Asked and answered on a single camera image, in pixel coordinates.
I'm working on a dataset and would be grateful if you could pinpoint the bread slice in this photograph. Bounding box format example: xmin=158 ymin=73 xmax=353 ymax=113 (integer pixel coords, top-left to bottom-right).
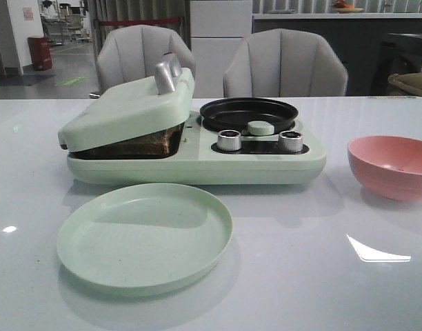
xmin=70 ymin=123 xmax=184 ymax=160

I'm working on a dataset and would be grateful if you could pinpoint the mint green breakfast maker lid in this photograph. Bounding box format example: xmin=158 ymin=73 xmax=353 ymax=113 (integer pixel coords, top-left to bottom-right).
xmin=58 ymin=54 xmax=194 ymax=154

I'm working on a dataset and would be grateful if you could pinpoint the mint green breakfast maker base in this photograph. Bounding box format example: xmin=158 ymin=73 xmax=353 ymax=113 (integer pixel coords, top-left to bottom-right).
xmin=67 ymin=108 xmax=326 ymax=185

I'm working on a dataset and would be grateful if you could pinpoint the left silver control knob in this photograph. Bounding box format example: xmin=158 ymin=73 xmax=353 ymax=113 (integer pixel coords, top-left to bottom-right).
xmin=217 ymin=130 xmax=241 ymax=152

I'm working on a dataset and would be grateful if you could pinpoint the silver control knob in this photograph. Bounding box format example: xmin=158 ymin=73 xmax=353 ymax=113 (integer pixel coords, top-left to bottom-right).
xmin=217 ymin=130 xmax=241 ymax=152
xmin=278 ymin=130 xmax=303 ymax=153

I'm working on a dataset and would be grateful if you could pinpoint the black round frying pan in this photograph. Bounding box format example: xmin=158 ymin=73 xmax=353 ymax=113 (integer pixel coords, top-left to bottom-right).
xmin=200 ymin=97 xmax=299 ymax=136

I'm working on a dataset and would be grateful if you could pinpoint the right silver control knob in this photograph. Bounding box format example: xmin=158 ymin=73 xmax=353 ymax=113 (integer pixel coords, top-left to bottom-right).
xmin=278 ymin=130 xmax=303 ymax=153

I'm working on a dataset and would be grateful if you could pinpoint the mint green round plate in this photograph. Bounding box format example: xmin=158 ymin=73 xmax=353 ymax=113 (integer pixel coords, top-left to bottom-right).
xmin=57 ymin=183 xmax=233 ymax=297

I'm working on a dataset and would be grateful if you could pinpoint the right beige upholstered chair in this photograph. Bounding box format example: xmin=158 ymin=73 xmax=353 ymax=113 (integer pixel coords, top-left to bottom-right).
xmin=223 ymin=28 xmax=348 ymax=97

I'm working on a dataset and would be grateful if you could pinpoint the beige upholstered chair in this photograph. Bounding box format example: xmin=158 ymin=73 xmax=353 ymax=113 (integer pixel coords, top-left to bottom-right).
xmin=96 ymin=25 xmax=196 ymax=93
xmin=223 ymin=28 xmax=348 ymax=97

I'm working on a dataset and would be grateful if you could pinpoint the left beige upholstered chair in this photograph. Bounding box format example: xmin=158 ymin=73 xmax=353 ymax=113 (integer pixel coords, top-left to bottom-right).
xmin=96 ymin=25 xmax=196 ymax=93

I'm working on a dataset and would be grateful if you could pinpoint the white cabinet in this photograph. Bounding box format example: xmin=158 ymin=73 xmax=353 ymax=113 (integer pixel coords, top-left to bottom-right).
xmin=190 ymin=1 xmax=252 ymax=98

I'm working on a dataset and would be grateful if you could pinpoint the pink bowl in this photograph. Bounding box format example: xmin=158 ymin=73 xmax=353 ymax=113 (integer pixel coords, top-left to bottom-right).
xmin=348 ymin=135 xmax=422 ymax=201

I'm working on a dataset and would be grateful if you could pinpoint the dark grey counter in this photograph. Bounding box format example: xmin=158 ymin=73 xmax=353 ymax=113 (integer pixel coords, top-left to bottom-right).
xmin=252 ymin=12 xmax=422 ymax=96

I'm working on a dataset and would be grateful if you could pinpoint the red bin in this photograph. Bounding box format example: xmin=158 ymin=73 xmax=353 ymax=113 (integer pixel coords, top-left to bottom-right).
xmin=28 ymin=36 xmax=52 ymax=70

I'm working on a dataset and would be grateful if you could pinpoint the fruit plate on counter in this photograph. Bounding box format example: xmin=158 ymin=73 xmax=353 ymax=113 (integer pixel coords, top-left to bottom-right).
xmin=331 ymin=0 xmax=364 ymax=13

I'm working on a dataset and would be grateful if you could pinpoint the tan cushion at right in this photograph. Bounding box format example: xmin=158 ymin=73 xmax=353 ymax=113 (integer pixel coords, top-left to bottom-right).
xmin=388 ymin=72 xmax=422 ymax=97

